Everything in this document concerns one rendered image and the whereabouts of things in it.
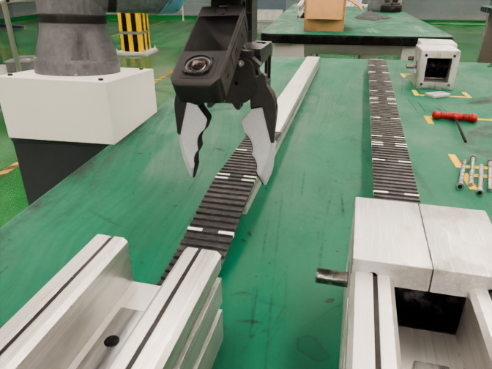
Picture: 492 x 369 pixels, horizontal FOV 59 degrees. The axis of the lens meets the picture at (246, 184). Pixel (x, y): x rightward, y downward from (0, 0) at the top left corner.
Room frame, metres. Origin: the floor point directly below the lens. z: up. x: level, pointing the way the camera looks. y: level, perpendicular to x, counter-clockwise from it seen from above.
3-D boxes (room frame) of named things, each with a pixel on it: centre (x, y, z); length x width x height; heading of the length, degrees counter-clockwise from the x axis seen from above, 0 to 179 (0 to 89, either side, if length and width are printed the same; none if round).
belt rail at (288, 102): (0.93, -0.10, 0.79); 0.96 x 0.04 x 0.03; 166
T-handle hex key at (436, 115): (0.76, -0.39, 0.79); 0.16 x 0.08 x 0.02; 163
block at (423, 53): (1.14, -0.47, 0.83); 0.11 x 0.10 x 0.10; 78
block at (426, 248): (0.27, -0.12, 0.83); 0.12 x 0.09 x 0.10; 76
